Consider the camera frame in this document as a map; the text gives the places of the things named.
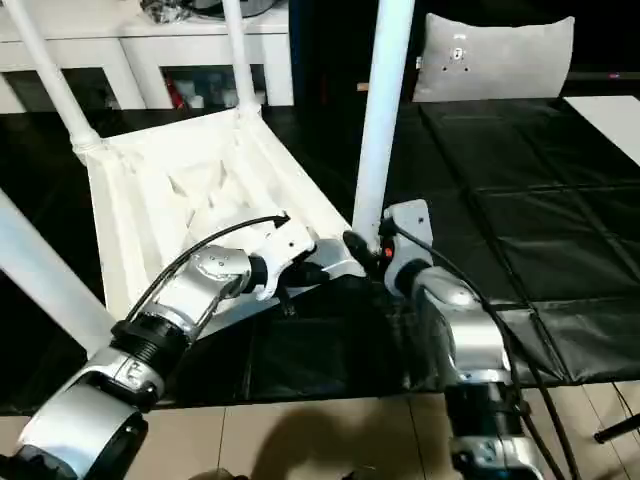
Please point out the white plastic table top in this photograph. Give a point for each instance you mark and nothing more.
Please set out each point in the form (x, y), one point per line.
(150, 200)

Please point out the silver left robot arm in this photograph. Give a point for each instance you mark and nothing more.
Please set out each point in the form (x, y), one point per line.
(200, 285)

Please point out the black work mat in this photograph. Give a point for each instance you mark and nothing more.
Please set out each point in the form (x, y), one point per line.
(525, 225)

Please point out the black box with gold label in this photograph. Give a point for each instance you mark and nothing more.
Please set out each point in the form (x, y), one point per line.
(325, 50)

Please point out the dark robot right foot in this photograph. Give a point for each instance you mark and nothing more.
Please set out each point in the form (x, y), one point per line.
(367, 474)

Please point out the dark robot foot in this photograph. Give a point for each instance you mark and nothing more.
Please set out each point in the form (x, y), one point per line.
(220, 475)
(367, 474)

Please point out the dark robot left foot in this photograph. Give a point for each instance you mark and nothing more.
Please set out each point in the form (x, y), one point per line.
(220, 475)

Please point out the grey cushion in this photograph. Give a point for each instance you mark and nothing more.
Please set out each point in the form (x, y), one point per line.
(500, 60)

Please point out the white flat board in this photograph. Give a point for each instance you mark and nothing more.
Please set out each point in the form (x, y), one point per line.
(607, 125)

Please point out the dark round device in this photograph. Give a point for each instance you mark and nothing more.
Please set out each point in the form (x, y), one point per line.
(260, 4)

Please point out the white glass-door cabinet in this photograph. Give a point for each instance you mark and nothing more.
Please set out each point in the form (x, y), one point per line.
(125, 40)

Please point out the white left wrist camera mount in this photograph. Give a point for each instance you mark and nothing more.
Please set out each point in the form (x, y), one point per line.
(285, 245)

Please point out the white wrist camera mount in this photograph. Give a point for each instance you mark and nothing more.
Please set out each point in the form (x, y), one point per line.
(285, 245)
(412, 220)

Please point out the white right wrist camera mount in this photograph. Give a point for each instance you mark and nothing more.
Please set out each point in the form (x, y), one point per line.
(412, 220)

